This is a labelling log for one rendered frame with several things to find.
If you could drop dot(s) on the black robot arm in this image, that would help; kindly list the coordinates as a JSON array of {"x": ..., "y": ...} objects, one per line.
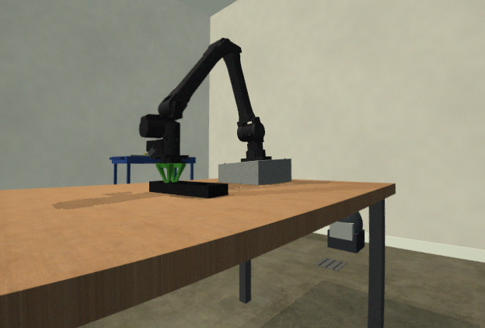
[{"x": 154, "y": 125}]

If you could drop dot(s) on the black three-compartment bin rack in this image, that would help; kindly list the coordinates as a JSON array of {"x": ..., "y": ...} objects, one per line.
[{"x": 190, "y": 188}]

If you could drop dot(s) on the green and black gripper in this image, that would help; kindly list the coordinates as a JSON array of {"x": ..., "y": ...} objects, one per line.
[{"x": 171, "y": 158}]

